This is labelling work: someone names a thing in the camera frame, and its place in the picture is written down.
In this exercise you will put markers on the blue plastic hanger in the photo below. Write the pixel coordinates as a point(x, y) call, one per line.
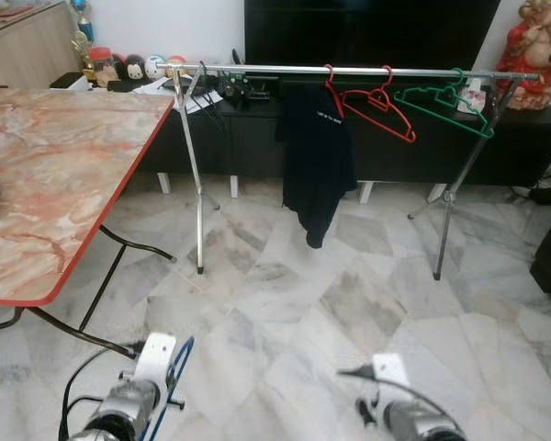
point(185, 354)

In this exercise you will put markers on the green plastic hanger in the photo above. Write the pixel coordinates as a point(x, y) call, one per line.
point(441, 114)

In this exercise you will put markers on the red plastic hanger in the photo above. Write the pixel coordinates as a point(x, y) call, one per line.
point(338, 103)
point(378, 99)

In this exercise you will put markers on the navy blue shirt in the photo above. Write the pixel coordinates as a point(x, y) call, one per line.
point(317, 165)

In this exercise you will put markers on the black power adapter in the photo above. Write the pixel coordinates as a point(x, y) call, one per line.
point(549, 196)

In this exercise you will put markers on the black television cabinet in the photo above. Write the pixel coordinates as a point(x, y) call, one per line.
point(496, 156)

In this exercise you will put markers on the patterned tissue pack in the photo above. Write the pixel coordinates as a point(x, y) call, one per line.
point(473, 96)

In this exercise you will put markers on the white paper sheets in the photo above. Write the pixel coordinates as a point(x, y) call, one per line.
point(207, 101)

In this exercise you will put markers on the silver metal clothes rack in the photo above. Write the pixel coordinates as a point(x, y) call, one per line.
point(275, 70)

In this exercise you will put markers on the black flat television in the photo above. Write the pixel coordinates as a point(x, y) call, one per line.
point(367, 32)

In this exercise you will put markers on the red gold deity statue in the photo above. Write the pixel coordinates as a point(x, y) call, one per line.
point(533, 55)

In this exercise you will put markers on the yellow round plush toy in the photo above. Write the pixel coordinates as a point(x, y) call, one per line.
point(175, 64)

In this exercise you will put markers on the black mouse plush toy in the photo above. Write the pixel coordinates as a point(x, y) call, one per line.
point(133, 71)

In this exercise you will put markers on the gold trophy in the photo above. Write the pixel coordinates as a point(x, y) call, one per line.
point(83, 37)

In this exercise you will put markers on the beige wooden cabinet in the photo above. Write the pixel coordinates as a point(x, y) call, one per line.
point(28, 50)

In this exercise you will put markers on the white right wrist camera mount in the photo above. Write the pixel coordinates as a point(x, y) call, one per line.
point(391, 372)

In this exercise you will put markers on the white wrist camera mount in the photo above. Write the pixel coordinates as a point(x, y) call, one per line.
point(391, 372)
point(154, 363)

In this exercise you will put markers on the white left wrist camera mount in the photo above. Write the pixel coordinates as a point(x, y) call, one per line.
point(154, 363)

